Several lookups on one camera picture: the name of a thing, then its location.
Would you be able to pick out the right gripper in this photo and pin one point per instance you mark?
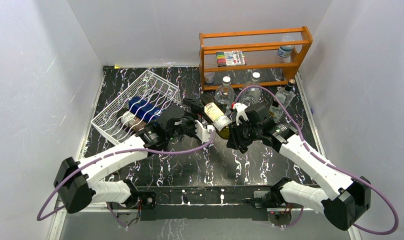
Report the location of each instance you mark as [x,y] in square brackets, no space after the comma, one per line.
[234,141]

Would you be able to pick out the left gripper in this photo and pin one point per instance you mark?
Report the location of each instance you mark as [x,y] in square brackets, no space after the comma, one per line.
[194,105]

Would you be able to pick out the clear round white-capped bottle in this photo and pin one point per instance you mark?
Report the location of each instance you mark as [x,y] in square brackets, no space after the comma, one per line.
[224,96]

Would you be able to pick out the blue square bottle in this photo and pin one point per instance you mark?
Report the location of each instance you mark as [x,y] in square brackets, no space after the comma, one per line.
[143,110]

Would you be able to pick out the dark green wine bottle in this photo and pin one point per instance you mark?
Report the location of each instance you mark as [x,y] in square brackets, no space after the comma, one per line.
[129,121]

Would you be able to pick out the grey bottle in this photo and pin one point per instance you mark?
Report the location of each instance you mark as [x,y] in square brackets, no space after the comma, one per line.
[285,95]

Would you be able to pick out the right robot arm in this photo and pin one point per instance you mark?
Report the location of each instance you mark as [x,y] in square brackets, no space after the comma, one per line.
[340,198]

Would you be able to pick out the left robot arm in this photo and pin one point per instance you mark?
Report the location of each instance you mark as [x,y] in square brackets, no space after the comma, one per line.
[80,183]

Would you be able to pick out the small glass jar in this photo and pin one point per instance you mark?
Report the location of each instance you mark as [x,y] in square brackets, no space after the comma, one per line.
[209,78]

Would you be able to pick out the marker pen set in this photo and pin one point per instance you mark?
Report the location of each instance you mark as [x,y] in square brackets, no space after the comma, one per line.
[230,58]

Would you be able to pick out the orange wooden shelf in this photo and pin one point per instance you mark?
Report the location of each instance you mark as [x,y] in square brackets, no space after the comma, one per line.
[260,49]

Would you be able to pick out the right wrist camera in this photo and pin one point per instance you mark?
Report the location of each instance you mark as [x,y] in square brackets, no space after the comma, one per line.
[239,109]

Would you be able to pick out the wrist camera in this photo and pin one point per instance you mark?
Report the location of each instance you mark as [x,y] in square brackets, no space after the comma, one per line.
[239,109]
[204,133]

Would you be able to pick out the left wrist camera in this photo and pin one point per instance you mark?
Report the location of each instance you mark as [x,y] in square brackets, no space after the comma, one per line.
[204,133]

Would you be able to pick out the white wire wine rack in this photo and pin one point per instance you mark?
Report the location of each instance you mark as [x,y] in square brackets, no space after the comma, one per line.
[148,86]

